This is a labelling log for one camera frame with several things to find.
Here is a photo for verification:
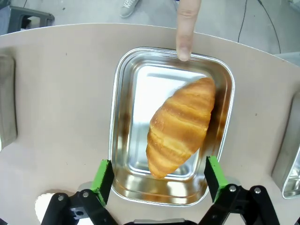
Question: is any golden croissant bread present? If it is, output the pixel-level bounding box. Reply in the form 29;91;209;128
145;76;217;180

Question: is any grey sneaker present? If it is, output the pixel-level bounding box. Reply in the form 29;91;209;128
119;0;142;19

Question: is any rectangular steel container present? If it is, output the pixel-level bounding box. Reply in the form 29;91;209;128
108;46;236;208
0;53;18;151
271;92;300;200

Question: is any white scalloped plate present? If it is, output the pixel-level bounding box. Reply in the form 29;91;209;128
34;181;95;225

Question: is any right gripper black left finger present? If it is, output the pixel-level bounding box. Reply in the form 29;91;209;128
39;159;118;225

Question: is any thin black floor cable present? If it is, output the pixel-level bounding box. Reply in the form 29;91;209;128
257;0;282;54
237;0;248;44

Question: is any grey plastic stool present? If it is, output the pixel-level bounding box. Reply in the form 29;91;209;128
6;5;56;34

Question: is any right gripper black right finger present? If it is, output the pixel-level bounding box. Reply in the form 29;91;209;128
198;155;281;225

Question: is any person's left hand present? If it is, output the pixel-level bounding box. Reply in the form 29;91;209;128
175;0;203;62

